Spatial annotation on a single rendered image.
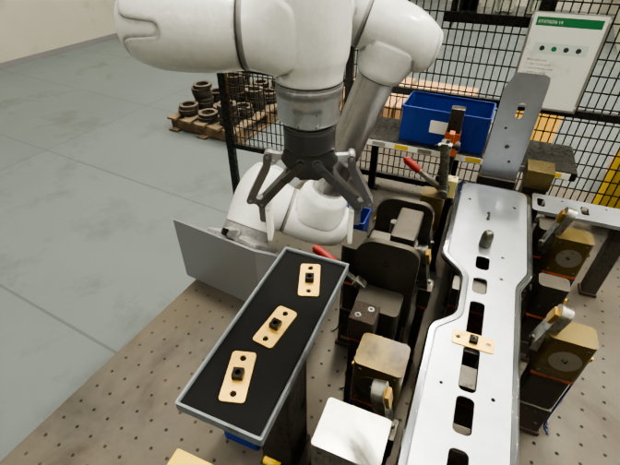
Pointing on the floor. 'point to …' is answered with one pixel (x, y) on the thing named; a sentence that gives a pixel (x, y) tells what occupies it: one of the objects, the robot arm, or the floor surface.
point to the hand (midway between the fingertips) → (310, 232)
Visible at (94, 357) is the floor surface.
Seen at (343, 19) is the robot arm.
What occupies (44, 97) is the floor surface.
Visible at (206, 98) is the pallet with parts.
